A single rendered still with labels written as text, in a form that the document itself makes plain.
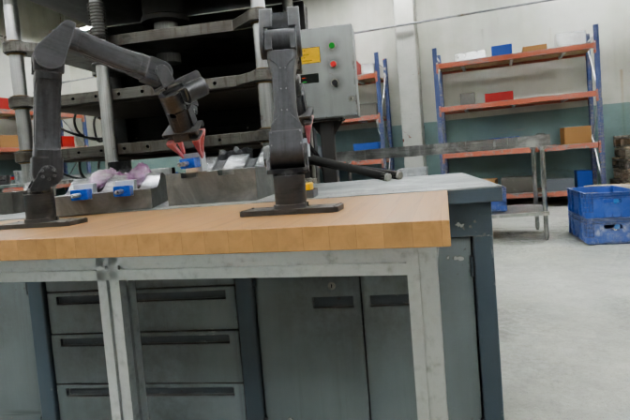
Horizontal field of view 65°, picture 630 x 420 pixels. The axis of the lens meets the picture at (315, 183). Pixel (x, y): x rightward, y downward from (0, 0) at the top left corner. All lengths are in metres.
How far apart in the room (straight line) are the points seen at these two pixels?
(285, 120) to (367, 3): 7.42
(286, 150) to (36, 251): 0.49
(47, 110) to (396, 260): 0.86
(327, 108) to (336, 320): 1.10
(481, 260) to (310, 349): 0.51
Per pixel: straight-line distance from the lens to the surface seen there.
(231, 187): 1.38
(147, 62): 1.34
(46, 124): 1.28
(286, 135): 0.98
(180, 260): 0.89
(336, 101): 2.20
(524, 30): 8.02
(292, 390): 1.48
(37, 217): 1.27
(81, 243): 0.97
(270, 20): 1.15
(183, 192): 1.43
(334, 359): 1.42
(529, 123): 7.87
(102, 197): 1.46
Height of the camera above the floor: 0.90
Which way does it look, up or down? 3 degrees down
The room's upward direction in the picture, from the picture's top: 5 degrees counter-clockwise
